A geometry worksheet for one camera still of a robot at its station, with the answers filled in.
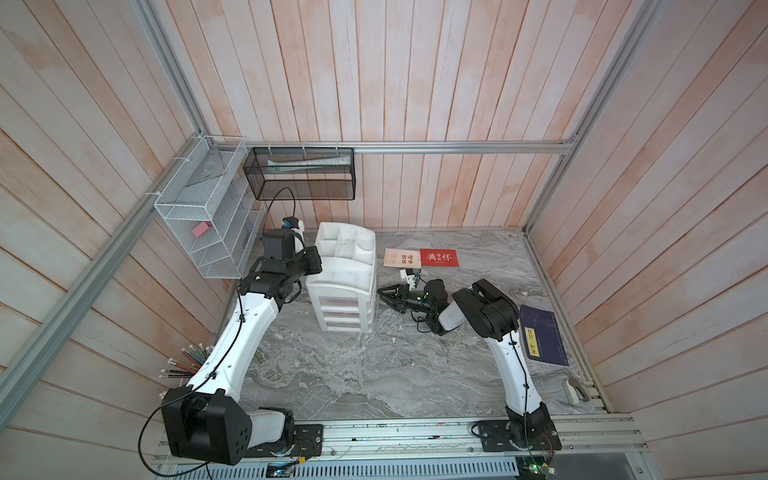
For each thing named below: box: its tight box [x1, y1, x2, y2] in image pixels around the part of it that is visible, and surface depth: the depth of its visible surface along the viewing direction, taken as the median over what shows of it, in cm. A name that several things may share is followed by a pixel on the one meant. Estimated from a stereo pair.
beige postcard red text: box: [383, 248, 421, 268], surface depth 113 cm
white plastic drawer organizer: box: [305, 222, 377, 334], surface depth 84 cm
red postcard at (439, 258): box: [420, 248, 460, 267], surface depth 113 cm
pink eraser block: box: [192, 221, 212, 237], surface depth 84 cm
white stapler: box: [562, 377, 591, 406], surface depth 81 cm
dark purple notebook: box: [520, 305, 569, 366], surface depth 92 cm
